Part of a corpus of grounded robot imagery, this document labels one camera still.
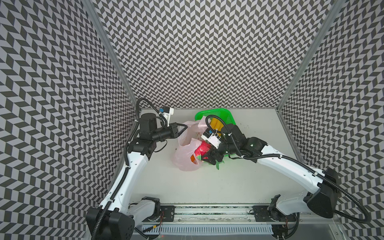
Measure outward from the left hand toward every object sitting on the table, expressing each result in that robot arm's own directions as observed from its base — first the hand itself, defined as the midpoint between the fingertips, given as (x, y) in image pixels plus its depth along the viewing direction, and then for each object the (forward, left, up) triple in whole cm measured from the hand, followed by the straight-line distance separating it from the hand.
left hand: (187, 127), depth 70 cm
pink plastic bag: (-1, -1, -3) cm, 3 cm away
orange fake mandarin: (-12, -3, -8) cm, 15 cm away
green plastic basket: (+29, -21, -22) cm, 42 cm away
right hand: (-9, -9, -10) cm, 16 cm away
